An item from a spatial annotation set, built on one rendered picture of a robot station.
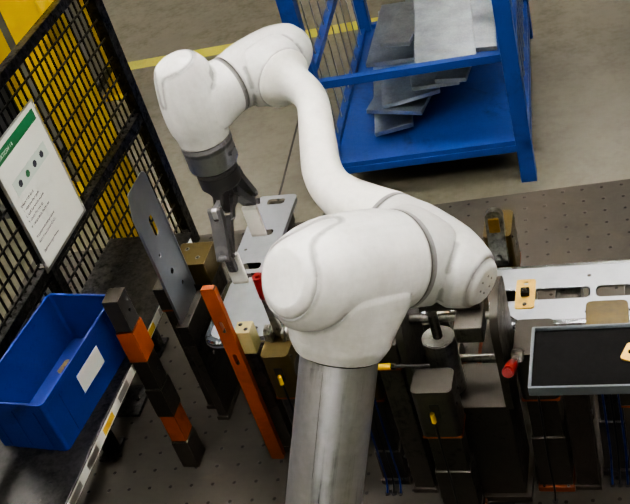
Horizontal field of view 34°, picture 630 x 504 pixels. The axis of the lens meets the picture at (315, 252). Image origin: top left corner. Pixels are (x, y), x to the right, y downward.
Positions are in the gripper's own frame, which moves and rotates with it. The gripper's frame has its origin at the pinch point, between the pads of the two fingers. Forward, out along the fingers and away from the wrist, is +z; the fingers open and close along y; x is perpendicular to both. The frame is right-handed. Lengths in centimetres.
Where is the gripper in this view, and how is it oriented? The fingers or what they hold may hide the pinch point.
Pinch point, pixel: (248, 253)
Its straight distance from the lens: 192.9
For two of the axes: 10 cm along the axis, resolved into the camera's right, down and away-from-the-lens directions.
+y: 2.0, -6.4, 7.4
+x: -9.5, 0.6, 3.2
